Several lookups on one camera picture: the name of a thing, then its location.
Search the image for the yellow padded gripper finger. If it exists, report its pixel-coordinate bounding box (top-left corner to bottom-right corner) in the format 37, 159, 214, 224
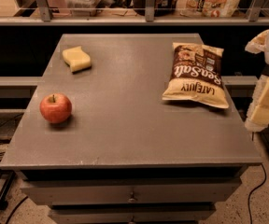
245, 30, 268, 54
245, 75, 269, 133

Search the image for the yellow sponge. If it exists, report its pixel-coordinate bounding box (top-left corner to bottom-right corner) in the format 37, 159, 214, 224
62, 46, 92, 73

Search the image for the printed snack bag on shelf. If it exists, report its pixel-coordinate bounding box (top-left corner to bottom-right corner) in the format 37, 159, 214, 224
180, 0, 240, 18

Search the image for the sea salt chips bag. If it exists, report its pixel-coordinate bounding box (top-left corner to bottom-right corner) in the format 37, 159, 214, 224
163, 42, 229, 109

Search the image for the grey drawer cabinet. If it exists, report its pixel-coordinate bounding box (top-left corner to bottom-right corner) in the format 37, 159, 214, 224
0, 34, 262, 224

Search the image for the upper drawer metal knob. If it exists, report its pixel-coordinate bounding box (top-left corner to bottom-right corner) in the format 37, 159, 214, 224
128, 191, 137, 203

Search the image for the red apple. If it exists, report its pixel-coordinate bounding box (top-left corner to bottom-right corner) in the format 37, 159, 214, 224
39, 93, 72, 124

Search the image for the grey power adapter box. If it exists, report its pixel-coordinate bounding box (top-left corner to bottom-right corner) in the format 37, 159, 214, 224
0, 119, 19, 142

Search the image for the black cable on right floor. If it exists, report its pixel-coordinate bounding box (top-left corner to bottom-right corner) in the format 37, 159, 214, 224
247, 163, 268, 224

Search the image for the grey metal shelf rail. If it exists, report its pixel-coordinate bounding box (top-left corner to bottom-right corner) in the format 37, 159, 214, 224
0, 0, 269, 26

